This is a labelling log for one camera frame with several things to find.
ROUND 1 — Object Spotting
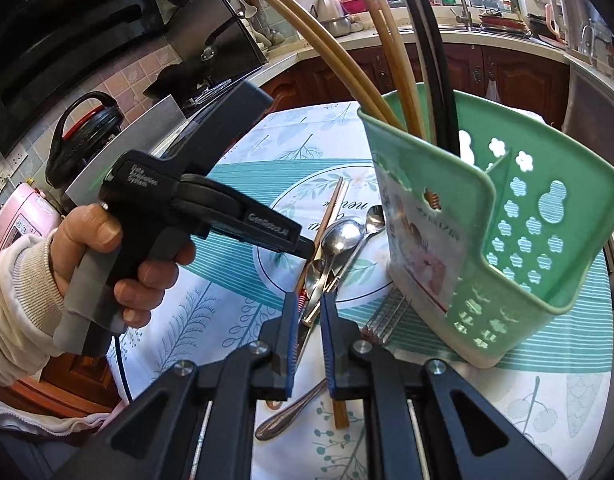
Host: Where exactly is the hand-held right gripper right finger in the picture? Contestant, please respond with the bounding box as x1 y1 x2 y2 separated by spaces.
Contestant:
320 291 570 480

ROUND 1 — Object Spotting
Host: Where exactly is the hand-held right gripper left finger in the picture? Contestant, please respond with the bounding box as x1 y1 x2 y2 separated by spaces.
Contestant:
52 291 301 480

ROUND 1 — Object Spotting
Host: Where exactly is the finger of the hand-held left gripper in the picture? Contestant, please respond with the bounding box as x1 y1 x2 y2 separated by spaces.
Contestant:
174 173 320 262

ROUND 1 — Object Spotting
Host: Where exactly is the stainless steel fork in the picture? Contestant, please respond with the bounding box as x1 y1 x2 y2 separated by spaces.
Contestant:
374 291 412 336
361 300 403 347

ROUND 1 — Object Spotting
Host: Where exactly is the brown wooden chopstick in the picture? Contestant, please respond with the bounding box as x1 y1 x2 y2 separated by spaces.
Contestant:
343 0 417 136
362 0 429 138
331 394 349 429

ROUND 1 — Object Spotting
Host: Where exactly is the small stainless steel spoon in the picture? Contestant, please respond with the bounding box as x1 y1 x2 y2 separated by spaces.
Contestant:
298 259 329 361
332 204 387 286

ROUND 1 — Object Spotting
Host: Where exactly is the large stainless steel spoon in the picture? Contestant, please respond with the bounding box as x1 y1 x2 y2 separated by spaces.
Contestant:
307 219 366 323

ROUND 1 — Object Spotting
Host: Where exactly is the black chopstick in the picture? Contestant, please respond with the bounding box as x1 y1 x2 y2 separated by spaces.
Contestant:
391 0 450 148
403 0 462 156

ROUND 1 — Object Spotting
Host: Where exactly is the green plastic utensil holder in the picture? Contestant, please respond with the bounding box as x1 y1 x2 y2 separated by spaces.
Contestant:
357 82 614 368

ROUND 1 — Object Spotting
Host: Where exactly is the person's left forearm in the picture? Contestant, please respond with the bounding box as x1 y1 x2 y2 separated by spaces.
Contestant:
0 230 88 396

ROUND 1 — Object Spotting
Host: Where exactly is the person's left hand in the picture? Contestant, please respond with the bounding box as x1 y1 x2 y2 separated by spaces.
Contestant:
50 203 199 330

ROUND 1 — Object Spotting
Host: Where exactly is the black electric cooker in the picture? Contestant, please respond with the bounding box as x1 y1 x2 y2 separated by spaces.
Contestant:
46 91 124 188

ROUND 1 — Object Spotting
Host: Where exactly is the teal white printed tablecloth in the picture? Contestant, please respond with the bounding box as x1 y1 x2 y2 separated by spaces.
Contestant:
107 102 614 480

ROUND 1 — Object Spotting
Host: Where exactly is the pink kitchen appliance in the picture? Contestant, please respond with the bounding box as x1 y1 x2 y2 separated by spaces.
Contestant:
0 182 63 261

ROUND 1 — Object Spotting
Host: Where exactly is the black range hood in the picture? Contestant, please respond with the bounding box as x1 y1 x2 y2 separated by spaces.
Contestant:
0 0 165 158

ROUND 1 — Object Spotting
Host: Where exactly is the steel mixing bowl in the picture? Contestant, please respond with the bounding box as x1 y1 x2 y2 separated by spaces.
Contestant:
319 14 353 38

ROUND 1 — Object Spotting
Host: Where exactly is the white cutting board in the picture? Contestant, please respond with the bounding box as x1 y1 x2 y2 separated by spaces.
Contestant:
292 0 338 21

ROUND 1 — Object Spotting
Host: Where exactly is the red cooking pot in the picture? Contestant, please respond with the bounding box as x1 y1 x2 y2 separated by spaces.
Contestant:
479 10 530 36

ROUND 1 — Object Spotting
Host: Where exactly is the stainless steel appliance cabinet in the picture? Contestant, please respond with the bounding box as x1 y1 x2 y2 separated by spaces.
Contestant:
562 57 614 171

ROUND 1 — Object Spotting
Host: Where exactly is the white electric kettle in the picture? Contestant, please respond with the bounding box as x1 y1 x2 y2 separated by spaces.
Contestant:
546 0 572 43

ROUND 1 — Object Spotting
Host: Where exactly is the glass pitcher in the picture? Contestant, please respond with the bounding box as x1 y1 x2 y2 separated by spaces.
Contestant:
579 19 614 63

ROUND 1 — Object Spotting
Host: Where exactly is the dark gripper cable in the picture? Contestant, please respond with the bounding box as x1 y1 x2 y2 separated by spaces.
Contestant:
111 330 134 403

